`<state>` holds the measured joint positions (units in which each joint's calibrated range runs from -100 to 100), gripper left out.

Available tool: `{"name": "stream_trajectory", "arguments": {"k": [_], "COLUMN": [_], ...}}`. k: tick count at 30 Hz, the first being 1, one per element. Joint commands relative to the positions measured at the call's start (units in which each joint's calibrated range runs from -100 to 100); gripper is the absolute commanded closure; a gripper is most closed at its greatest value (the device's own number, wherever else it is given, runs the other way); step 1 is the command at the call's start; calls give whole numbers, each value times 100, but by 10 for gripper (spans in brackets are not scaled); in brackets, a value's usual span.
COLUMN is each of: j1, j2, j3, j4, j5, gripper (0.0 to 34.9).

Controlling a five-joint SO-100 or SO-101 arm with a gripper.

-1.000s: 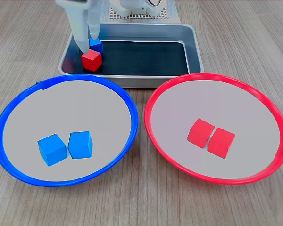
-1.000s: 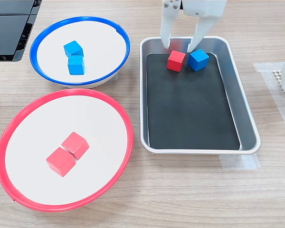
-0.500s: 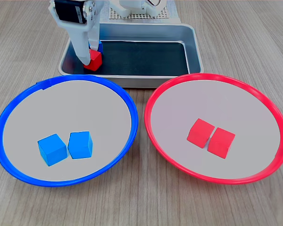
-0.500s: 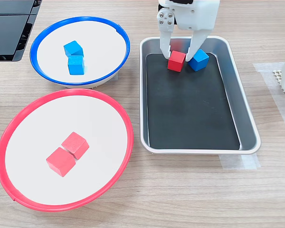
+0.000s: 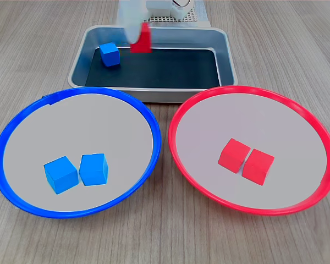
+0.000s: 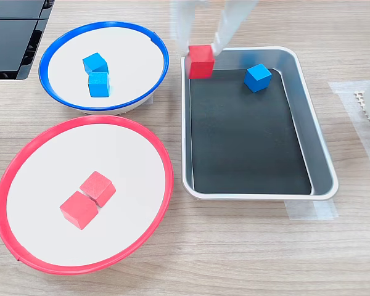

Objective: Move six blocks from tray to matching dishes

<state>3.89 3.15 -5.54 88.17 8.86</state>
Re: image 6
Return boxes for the small red cube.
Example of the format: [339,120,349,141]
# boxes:
[59,190,99,231]
[79,170,117,208]
[186,44,216,80]

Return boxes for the small blue cube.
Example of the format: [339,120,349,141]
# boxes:
[244,63,273,94]
[82,52,109,75]
[87,72,111,99]

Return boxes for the black tray mat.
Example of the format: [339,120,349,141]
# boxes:
[189,68,313,195]

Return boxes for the steel tray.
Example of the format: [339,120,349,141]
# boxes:
[181,46,340,201]

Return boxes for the white plate blue rim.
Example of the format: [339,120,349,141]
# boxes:
[38,20,170,117]

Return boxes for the black electronic device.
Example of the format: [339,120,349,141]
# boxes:
[0,0,56,81]

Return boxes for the clear adhesive tape strip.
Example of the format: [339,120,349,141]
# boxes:
[284,199,339,221]

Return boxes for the white plate red rim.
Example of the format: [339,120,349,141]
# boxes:
[0,114,175,276]

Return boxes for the pale perforated base plate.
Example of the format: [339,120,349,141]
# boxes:
[353,91,370,144]

